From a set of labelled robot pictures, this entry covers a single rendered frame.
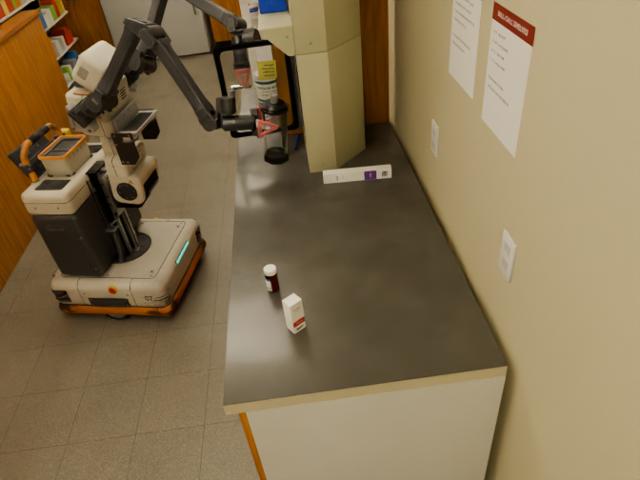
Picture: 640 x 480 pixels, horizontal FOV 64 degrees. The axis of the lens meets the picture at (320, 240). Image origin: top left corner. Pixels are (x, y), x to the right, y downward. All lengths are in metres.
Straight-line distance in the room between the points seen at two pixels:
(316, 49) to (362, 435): 1.25
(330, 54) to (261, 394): 1.17
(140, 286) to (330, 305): 1.52
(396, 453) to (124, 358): 1.69
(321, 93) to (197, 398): 1.49
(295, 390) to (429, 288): 0.50
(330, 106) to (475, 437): 1.21
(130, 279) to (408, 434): 1.80
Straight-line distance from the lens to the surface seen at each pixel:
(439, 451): 1.62
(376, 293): 1.50
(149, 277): 2.82
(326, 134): 2.00
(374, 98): 2.38
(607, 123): 0.90
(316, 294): 1.51
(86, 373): 2.89
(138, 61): 2.63
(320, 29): 1.86
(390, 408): 1.38
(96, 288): 2.94
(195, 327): 2.86
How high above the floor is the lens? 1.99
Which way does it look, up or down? 38 degrees down
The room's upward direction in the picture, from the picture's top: 7 degrees counter-clockwise
